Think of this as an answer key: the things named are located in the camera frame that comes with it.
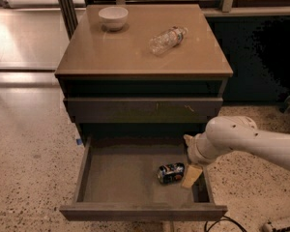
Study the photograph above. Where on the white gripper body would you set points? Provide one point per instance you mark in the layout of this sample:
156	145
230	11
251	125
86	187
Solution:
193	152

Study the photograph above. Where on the blue pepsi can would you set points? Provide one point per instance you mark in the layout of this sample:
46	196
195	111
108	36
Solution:
171	173

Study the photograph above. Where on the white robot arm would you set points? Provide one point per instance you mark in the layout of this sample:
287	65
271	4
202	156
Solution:
225	134

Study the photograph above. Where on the grey drawer cabinet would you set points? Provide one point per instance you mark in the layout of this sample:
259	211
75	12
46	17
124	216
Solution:
102	64

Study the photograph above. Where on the closed grey top drawer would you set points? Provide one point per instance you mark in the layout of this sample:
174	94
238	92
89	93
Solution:
142	110

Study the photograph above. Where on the white power strip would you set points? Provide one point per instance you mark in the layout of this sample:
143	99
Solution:
279	225

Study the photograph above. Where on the clear plastic water bottle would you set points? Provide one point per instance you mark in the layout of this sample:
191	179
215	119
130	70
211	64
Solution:
167	39

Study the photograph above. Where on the blue tape piece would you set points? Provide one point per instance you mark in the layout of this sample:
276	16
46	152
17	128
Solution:
79	141

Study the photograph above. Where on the white ceramic bowl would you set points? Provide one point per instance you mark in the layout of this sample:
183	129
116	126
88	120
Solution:
113	18

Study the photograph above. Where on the dark metal window post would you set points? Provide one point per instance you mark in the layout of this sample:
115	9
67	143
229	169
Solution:
69	16

